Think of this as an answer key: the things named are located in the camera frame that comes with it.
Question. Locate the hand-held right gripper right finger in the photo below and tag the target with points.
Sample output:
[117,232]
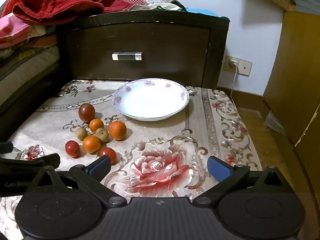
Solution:
[218,167]

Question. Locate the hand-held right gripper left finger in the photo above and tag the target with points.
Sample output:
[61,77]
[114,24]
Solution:
[101,167]

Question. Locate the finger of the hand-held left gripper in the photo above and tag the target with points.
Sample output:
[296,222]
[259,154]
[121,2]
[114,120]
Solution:
[47,161]
[5,147]

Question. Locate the orange tangerine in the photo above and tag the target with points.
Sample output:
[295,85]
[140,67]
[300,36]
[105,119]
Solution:
[117,130]
[96,125]
[91,144]

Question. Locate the brown longan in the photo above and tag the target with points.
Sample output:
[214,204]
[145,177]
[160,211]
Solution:
[81,133]
[102,135]

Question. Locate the dark red tomato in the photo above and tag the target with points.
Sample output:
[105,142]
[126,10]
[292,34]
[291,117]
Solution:
[86,112]

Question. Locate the white floral rimmed plate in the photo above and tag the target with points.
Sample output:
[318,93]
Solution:
[150,100]

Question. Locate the floral embroidered cloth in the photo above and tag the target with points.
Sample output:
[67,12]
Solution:
[162,140]

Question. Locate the pink printed bedding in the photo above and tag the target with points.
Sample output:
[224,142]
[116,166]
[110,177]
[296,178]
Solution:
[12,30]

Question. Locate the wooden wardrobe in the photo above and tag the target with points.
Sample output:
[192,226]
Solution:
[297,80]

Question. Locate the red fleece blanket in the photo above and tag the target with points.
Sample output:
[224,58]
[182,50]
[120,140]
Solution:
[50,2]

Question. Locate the blue cloth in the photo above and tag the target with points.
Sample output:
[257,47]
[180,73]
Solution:
[207,12]

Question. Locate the red cloth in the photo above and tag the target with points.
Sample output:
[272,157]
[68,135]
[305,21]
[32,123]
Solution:
[116,5]

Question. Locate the white cloth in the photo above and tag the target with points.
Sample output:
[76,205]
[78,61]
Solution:
[160,3]

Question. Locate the wall socket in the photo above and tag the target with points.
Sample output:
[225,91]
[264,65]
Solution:
[237,65]

